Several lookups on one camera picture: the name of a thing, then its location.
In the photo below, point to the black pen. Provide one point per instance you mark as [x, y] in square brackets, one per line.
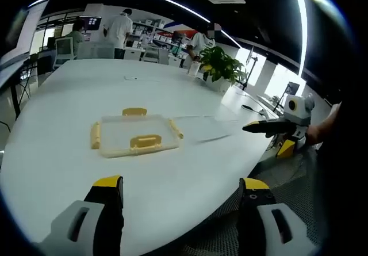
[250, 108]

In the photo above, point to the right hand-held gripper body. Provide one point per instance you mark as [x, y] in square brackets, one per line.
[300, 112]

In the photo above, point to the white office chair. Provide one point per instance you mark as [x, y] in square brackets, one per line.
[64, 50]

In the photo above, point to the white projection board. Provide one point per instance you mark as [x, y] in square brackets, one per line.
[26, 37]

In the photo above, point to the person's dark clothing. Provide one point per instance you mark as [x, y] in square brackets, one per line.
[345, 167]

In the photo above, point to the wall monitor screen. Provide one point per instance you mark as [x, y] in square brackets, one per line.
[91, 21]

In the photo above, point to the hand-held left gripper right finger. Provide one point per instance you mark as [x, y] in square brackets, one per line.
[267, 227]

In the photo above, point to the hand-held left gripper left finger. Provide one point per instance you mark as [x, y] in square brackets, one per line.
[77, 230]

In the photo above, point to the clear container with yellow buckles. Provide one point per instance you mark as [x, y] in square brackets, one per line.
[135, 129]

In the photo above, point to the white storage shelves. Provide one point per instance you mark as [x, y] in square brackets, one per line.
[161, 34]

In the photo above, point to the black tripod stand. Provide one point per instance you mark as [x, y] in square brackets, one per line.
[250, 66]

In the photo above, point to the clear plastic sheet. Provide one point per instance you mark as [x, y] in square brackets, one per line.
[207, 129]

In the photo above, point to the black desk monitor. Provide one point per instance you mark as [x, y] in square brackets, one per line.
[293, 88]

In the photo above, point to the black mesh chair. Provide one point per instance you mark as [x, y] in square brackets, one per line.
[287, 175]

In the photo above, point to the green potted plant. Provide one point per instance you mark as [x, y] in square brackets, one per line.
[220, 66]

